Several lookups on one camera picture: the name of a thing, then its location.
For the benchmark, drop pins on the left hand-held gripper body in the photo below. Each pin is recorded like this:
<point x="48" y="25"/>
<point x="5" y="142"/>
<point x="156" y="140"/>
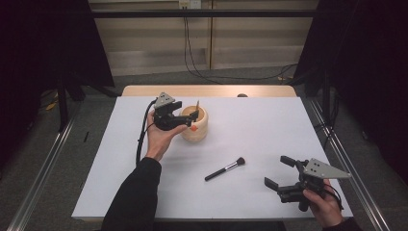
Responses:
<point x="163" y="118"/>

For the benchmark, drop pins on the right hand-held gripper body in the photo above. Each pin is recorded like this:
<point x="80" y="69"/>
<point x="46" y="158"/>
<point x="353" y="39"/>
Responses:
<point x="320" y="169"/>

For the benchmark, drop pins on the thin black orange-tipped brush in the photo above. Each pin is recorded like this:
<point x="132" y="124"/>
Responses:
<point x="197" y="105"/>

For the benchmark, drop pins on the beige ribbed cup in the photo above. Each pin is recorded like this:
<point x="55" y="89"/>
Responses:
<point x="197" y="133"/>

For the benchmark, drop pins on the black makeup brush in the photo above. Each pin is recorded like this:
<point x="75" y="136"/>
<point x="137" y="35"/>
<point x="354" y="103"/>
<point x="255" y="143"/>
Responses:
<point x="224" y="169"/>

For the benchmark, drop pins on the person's left hand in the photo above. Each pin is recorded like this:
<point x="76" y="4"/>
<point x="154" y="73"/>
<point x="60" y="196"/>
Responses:
<point x="158" y="141"/>

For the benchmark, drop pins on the person's right hand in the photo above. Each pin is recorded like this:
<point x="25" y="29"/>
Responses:
<point x="327" y="207"/>

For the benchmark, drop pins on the wooden table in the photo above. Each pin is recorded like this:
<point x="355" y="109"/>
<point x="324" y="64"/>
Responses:
<point x="208" y="90"/>

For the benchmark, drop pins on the white table sheet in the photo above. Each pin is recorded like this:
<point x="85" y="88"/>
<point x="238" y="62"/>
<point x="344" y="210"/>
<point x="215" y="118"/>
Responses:
<point x="256" y="128"/>

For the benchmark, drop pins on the black horizontal bar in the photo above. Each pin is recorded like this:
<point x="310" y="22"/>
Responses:
<point x="205" y="13"/>

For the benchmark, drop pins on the yellow floor tape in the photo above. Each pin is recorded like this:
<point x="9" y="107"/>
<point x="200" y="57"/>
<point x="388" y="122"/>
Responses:
<point x="51" y="105"/>

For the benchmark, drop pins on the black curtain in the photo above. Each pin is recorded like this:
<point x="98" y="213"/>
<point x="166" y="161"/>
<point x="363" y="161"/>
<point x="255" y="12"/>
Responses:
<point x="38" y="48"/>
<point x="369" y="64"/>

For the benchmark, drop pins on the aluminium floor rail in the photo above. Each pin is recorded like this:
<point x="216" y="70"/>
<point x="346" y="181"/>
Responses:
<point x="352" y="154"/>
<point x="41" y="173"/>

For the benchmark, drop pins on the black stand post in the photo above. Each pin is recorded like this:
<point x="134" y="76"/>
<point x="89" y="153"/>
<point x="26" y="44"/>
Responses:
<point x="63" y="106"/>

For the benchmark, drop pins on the white wall socket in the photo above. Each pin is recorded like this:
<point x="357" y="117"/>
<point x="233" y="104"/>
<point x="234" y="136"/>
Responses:
<point x="190" y="4"/>

